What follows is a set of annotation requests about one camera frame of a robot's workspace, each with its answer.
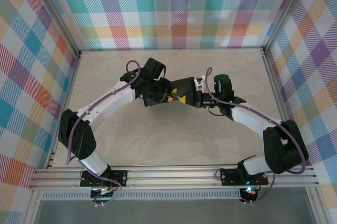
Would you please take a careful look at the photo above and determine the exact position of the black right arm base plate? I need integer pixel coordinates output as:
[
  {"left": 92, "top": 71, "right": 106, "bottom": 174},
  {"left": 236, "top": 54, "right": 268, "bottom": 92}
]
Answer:
[{"left": 220, "top": 168, "right": 269, "bottom": 186}]

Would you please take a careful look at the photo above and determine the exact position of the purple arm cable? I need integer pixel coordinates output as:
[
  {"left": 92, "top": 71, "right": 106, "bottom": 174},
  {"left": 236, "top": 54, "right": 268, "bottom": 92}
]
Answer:
[
  {"left": 204, "top": 66, "right": 310, "bottom": 205},
  {"left": 65, "top": 60, "right": 142, "bottom": 207}
]

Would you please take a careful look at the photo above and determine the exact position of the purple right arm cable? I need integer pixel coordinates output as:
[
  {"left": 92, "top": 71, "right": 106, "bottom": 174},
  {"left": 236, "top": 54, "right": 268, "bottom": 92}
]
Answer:
[{"left": 204, "top": 66, "right": 310, "bottom": 205}]

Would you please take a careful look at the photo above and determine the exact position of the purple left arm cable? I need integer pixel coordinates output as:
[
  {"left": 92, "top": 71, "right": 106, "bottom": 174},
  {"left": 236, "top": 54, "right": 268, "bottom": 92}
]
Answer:
[{"left": 65, "top": 60, "right": 142, "bottom": 207}]

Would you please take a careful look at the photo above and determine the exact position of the grey slotted cable duct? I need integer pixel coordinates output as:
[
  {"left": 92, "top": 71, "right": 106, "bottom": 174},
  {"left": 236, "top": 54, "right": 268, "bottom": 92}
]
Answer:
[{"left": 42, "top": 190, "right": 242, "bottom": 202}]

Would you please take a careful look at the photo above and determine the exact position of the aluminium corner post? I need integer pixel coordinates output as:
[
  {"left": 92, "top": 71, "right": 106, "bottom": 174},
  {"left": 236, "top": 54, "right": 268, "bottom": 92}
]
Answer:
[
  {"left": 263, "top": 0, "right": 315, "bottom": 53},
  {"left": 33, "top": 0, "right": 82, "bottom": 54}
]

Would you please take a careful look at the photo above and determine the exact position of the wide aluminium base rail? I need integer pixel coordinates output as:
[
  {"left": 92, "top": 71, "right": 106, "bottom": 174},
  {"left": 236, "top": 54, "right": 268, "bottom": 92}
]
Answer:
[{"left": 28, "top": 167, "right": 321, "bottom": 191}]

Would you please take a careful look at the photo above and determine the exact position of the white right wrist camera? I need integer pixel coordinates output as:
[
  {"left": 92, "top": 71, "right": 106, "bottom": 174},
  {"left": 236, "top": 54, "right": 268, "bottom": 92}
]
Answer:
[{"left": 194, "top": 76, "right": 206, "bottom": 89}]

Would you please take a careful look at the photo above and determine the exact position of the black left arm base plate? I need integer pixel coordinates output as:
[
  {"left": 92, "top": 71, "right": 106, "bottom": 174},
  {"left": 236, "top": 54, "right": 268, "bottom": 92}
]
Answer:
[{"left": 80, "top": 169, "right": 128, "bottom": 188}]

